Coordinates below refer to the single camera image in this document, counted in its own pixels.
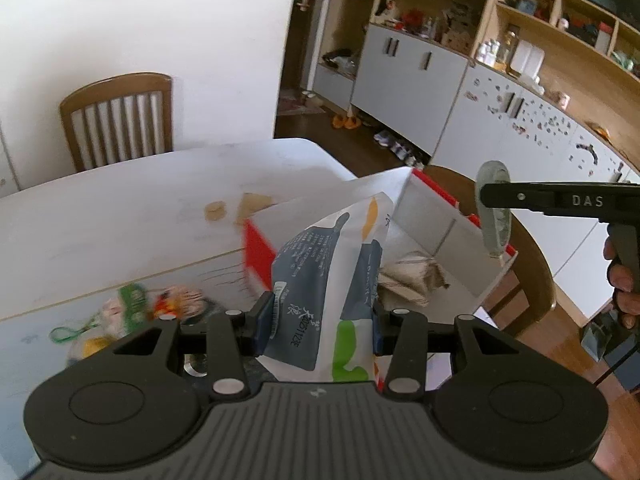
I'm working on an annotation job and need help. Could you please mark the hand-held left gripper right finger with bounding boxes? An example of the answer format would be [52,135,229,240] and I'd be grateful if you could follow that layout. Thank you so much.
[370,240,528,401]

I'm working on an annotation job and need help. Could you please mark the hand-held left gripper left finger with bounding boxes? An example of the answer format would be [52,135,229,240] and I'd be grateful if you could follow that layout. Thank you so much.
[114,291,275,402]

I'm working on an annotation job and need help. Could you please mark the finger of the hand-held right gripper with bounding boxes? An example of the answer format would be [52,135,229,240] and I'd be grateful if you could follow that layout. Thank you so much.
[480,182,556,214]

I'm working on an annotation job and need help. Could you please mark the grey translucent plastic piece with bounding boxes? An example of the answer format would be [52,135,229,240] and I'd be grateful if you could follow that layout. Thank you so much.
[475,160,513,258]

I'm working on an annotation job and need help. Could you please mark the white and grey snack bag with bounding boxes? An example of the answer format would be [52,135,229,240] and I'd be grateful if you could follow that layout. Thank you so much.
[260,192,396,386]

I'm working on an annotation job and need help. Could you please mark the striped cartoon figure toy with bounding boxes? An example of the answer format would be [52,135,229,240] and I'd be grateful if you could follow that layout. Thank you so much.
[172,286,206,317]

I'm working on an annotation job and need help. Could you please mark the red and white cardboard box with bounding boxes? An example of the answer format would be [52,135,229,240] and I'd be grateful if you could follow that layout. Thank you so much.
[232,167,519,391]

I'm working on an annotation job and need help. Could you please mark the person's right hand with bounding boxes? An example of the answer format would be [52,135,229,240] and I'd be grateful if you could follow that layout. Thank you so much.
[602,236,640,331]

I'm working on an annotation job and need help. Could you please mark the wooden curved-back chair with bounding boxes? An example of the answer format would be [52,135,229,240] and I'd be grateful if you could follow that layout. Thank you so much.
[425,164,557,333]

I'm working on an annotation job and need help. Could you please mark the beige crumpled packet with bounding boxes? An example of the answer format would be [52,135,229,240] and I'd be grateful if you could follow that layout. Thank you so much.
[377,252,451,307]

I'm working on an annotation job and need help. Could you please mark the white sticker-covered cabinet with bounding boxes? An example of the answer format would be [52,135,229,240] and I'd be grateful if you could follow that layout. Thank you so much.
[434,62,640,286]

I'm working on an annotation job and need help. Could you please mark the orange plush toy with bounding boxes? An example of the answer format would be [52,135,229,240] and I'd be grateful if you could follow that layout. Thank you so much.
[152,296,179,320]

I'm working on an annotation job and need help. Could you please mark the green and white soft item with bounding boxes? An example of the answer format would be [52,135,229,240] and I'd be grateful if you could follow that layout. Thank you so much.
[99,282,152,333]

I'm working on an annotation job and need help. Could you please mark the white rectangular container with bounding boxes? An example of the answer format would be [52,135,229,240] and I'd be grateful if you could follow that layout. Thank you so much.
[510,40,546,84]

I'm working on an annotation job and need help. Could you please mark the small white bottles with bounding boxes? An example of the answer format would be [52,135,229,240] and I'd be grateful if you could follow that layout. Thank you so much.
[475,40,501,67]

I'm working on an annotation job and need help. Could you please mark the yellow oil bottle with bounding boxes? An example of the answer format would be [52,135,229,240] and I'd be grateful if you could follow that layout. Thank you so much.
[501,30,521,72]

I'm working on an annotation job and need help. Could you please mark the white two-door cabinet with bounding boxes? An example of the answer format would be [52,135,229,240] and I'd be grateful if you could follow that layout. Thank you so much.
[349,24,469,160]

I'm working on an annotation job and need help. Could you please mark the yellow soft toy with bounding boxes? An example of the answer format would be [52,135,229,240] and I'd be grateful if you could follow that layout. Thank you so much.
[69,337,117,362]

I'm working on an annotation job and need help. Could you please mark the low white shoe cabinet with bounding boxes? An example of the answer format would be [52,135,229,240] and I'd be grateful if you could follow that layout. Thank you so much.
[310,62,359,109]

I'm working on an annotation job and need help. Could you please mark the patterned door rug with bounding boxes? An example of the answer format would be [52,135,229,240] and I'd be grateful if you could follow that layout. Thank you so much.
[276,89,327,117]

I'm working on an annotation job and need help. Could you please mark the black item on cabinet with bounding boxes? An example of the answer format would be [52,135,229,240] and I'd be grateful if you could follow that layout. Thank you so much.
[321,48,359,68]

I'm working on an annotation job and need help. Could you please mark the dark brown door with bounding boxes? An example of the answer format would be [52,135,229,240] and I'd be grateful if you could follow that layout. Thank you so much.
[285,0,332,93]

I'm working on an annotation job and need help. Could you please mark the wooden slat-back chair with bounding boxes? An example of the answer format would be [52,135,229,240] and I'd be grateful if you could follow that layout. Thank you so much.
[59,72,174,173]

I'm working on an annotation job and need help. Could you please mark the wooden wall shelf unit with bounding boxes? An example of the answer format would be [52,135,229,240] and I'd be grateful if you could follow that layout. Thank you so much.
[470,0,640,161]

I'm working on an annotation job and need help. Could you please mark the black cable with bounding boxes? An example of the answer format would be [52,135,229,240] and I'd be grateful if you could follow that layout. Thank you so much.
[594,332,640,387]

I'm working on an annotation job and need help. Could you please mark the green cord loop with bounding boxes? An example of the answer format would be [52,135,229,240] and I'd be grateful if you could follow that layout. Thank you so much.
[49,324,99,345]

